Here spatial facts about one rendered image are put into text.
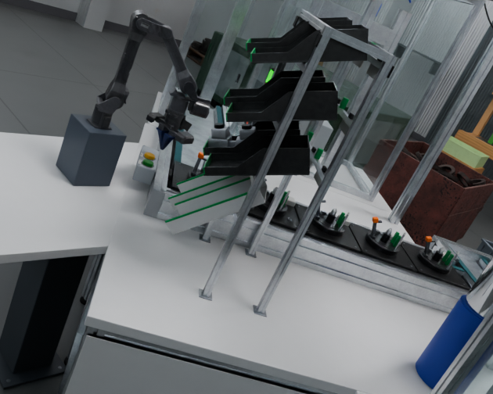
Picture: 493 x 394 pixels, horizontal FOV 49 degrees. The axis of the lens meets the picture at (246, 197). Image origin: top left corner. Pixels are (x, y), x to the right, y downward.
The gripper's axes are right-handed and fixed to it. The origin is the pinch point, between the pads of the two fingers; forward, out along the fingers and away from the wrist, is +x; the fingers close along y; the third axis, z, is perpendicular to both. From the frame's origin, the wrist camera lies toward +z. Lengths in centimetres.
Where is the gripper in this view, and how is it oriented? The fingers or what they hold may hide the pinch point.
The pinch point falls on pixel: (165, 141)
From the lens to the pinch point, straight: 194.5
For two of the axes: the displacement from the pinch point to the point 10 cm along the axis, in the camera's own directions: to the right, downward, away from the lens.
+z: 5.3, -1.2, 8.4
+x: -3.9, 8.4, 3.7
